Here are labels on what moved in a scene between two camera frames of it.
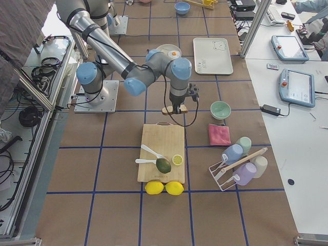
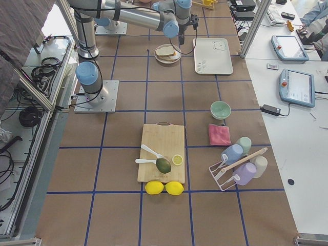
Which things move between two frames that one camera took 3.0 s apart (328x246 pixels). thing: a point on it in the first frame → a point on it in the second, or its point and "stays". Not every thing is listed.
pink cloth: x=219 y=135 stays
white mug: x=261 y=163 stays
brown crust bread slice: x=169 y=109 → x=165 y=51
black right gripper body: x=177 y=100 → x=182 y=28
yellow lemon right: x=174 y=188 stays
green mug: x=246 y=143 stays
